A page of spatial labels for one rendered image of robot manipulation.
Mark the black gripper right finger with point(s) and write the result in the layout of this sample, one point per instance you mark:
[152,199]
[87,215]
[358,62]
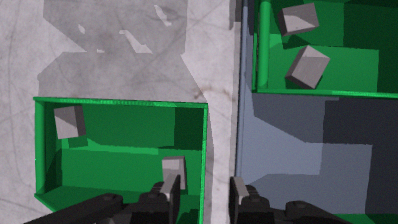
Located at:
[254,209]

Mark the green bin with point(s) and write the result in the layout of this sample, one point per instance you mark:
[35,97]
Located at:
[370,218]
[121,152]
[359,36]

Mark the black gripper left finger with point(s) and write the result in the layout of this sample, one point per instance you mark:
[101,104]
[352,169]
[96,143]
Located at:
[151,208]

